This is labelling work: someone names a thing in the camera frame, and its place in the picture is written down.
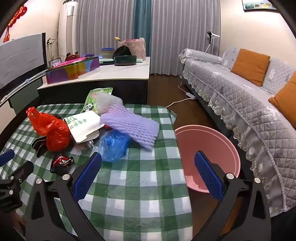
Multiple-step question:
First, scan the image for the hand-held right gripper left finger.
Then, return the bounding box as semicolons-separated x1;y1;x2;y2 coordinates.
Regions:
25;152;109;241

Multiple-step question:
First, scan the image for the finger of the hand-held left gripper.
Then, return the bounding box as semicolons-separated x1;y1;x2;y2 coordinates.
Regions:
0;149;15;167
9;160;34;184

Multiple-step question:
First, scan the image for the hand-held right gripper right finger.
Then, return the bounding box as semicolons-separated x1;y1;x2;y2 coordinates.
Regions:
192;151;271;241

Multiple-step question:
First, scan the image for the black snack wrapper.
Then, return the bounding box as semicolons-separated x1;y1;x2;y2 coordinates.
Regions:
31;137;50;158

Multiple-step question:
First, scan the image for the black and red wrapper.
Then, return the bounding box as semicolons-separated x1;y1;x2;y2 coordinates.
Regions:
50;155;74;175

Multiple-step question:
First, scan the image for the pink plastic basin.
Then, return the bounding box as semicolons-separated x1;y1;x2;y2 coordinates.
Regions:
174;125;241;194

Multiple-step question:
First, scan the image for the blue plastic bag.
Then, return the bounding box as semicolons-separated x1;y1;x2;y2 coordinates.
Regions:
99;129;132;163

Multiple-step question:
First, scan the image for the white foam takeout box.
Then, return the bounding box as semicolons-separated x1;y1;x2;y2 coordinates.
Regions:
65;111;105;144

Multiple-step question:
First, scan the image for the red plastic bag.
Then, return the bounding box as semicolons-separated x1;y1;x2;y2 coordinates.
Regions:
26;107;71;152

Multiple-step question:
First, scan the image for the purple foam net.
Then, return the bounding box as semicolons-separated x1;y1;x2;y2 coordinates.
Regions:
100;103;160;151

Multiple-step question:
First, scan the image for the white foam net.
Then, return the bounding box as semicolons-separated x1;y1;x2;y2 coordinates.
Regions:
96;93;123;115

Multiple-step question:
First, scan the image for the green snack packet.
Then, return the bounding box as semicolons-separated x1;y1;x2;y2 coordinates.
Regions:
83;87;114;114

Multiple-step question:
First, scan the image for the green checkered tablecloth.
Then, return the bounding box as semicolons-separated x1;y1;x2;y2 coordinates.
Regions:
0;103;194;241

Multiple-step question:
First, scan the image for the TV cabinet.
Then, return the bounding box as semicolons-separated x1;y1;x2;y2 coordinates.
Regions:
0;70;47;114

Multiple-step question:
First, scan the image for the sofa with grey quilted cover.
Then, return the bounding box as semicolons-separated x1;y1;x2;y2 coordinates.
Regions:
179;47;296;218

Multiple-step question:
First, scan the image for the television with grey cover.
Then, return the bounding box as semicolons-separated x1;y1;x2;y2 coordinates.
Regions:
0;32;46;90

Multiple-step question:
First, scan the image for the colourful tin box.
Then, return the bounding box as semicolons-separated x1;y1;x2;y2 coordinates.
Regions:
45;56;100;84

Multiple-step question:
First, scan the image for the white-topped coffee table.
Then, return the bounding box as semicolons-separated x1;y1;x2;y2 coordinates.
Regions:
37;56;151;106

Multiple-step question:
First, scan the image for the orange cushion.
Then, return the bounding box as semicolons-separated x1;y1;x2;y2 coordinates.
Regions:
268;71;296;129
231;48;270;87

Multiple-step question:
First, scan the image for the thin bamboo plant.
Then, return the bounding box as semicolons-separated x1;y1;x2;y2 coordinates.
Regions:
46;38;57;61

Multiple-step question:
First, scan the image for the dark green bowl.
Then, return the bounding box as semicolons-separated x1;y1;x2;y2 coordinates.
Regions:
114;55;137;66

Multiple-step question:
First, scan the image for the stack of coloured bowls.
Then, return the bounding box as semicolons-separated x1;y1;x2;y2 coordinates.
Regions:
101;47;115;59

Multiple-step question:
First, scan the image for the white floor stand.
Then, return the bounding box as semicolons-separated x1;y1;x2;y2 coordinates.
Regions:
206;31;220;56

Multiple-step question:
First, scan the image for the pink lace-covered basket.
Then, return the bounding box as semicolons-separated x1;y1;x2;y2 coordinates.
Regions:
118;38;147;61

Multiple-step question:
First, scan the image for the white standing air conditioner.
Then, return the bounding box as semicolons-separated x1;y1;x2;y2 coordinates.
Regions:
58;2;79;58

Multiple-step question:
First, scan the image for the grey sheer curtain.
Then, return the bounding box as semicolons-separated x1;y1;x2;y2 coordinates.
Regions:
150;0;220;77
76;0;137;57

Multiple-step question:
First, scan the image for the teal curtain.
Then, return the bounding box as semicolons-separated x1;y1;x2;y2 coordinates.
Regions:
134;0;153;56

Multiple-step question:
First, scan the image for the white power cable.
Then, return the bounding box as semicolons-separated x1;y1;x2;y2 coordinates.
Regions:
165;97;192;108

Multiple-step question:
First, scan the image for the red wall decoration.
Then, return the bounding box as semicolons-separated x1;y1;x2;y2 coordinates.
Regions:
3;5;28;43

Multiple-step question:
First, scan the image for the framed wall picture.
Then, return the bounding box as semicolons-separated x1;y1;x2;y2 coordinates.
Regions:
242;0;273;11

